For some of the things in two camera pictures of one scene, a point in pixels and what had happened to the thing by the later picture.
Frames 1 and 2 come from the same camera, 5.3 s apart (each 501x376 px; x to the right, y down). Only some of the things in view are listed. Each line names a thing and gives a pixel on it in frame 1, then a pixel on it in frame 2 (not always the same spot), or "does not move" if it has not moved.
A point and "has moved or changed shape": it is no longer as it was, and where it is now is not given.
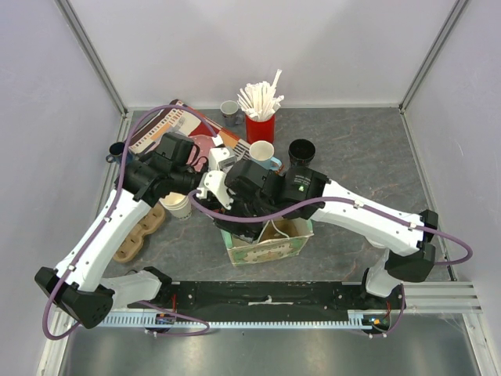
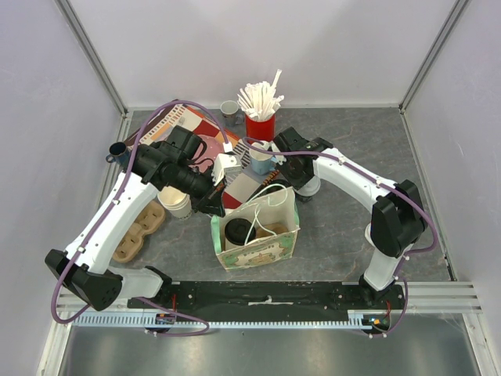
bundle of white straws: [258, 101] does not move
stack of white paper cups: [178, 204] does not move
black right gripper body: [233, 221] -> [294, 168]
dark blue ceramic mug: [116, 152] does not move
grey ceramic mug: [232, 114] does not move
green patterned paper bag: [277, 239] has moved or changed shape
